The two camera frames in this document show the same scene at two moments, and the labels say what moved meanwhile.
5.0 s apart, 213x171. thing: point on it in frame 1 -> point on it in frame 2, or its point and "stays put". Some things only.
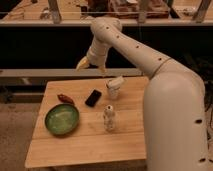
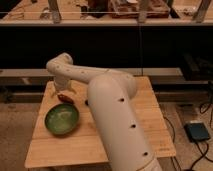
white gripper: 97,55 -> 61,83
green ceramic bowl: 62,119 stays put
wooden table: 109,129 stays put
